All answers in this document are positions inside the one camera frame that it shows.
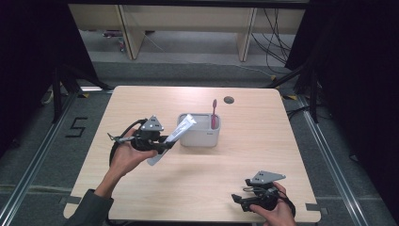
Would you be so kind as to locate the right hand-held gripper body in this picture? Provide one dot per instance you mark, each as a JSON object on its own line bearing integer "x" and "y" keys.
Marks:
{"x": 265, "y": 193}

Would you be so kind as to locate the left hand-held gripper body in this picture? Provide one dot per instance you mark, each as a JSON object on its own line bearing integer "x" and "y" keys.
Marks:
{"x": 147, "y": 138}

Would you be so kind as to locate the white toothpaste tube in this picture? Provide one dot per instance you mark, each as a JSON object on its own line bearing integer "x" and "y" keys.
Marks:
{"x": 178, "y": 133}

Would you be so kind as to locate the grey plastic holder box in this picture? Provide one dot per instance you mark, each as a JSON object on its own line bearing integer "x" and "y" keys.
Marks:
{"x": 200, "y": 136}

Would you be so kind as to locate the pink toothbrush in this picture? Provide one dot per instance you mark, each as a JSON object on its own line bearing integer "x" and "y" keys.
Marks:
{"x": 214, "y": 114}

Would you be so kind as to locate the person's right hand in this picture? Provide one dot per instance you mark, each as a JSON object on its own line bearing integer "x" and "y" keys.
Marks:
{"x": 277, "y": 213}

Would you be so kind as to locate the person's left hand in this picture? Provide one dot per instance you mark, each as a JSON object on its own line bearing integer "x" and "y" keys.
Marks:
{"x": 128, "y": 160}

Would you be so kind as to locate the black metal stand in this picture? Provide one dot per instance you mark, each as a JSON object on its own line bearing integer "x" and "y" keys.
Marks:
{"x": 313, "y": 94}
{"x": 57, "y": 94}

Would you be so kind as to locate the small coloured items under desk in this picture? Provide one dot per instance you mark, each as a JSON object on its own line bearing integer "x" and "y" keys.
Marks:
{"x": 117, "y": 39}

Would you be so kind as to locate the light wooden background desk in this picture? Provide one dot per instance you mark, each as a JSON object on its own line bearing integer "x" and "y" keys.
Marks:
{"x": 188, "y": 19}

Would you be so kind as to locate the black curtain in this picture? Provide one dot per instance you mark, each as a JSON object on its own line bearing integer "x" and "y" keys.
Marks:
{"x": 360, "y": 78}
{"x": 28, "y": 62}

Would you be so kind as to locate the aluminium floor rail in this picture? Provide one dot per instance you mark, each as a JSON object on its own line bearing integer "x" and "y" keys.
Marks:
{"x": 37, "y": 157}
{"x": 332, "y": 166}

